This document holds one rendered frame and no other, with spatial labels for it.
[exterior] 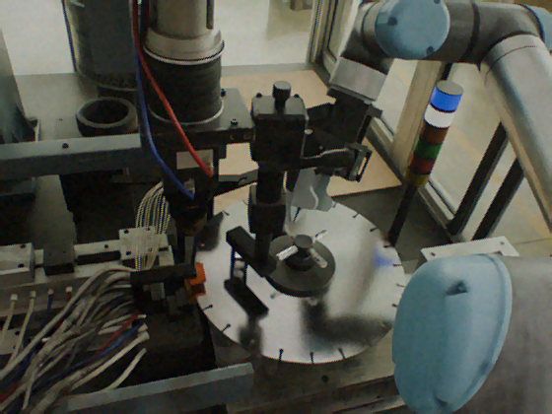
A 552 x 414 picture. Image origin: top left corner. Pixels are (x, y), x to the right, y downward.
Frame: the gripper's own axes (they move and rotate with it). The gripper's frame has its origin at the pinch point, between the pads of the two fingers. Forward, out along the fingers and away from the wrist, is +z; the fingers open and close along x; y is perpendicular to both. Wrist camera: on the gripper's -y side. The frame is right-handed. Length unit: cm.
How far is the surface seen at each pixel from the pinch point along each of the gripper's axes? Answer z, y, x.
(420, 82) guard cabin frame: -30, -17, 45
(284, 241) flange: 4.3, 2.2, -1.6
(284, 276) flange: 7.3, 7.4, -5.0
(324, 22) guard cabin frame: -41, -71, 65
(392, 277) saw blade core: 2.8, 16.0, 8.9
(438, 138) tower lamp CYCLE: -19.0, 8.1, 18.3
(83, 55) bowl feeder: -7, -68, -10
